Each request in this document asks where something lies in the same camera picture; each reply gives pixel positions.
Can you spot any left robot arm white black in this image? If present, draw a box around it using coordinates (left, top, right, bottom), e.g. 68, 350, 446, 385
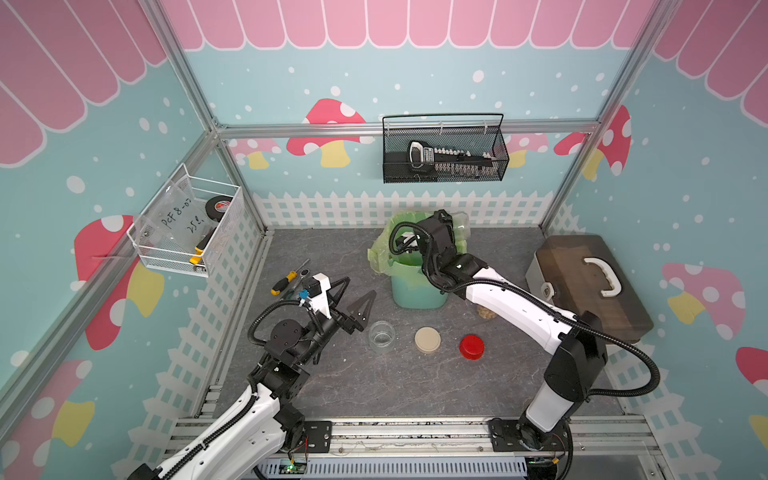
130, 274, 376, 479

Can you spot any black tape roll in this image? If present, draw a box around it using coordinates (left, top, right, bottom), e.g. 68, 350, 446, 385
205, 195, 233, 223

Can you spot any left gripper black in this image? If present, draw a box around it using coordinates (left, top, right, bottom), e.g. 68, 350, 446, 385
297, 277, 376, 366

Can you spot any black wire mesh basket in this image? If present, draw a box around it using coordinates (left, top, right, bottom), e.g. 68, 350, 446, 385
381, 113, 509, 183

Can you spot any peanut jar red lid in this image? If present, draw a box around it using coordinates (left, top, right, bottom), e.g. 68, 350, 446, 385
451, 212, 471, 241
476, 305, 497, 320

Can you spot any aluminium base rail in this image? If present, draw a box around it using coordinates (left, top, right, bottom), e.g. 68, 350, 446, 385
197, 413, 649, 480

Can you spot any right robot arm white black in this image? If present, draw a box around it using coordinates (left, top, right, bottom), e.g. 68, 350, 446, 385
388, 210, 661, 451

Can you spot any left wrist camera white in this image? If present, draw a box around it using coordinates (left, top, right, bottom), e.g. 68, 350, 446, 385
299, 273, 331, 319

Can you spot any yellow black screwdriver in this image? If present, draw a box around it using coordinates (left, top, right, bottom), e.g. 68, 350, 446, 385
270, 259, 310, 296

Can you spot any peanut jar beige lid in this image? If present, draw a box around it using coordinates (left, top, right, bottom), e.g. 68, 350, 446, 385
367, 321, 396, 353

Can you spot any yellow utility knife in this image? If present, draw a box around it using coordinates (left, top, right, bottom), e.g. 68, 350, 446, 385
189, 230, 214, 266

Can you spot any socket wrench set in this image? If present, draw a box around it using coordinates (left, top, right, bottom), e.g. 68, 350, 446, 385
407, 141, 499, 180

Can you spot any green plastic bin liner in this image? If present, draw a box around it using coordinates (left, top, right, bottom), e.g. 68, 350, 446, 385
367, 211, 468, 276

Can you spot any clear wall bin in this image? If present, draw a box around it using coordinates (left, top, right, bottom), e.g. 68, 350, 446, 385
127, 164, 247, 278

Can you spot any brown lidded tool box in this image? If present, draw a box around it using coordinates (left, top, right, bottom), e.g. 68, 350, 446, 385
526, 235, 653, 344

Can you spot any green trash bin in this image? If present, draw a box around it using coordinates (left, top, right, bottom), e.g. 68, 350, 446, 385
390, 260, 448, 310

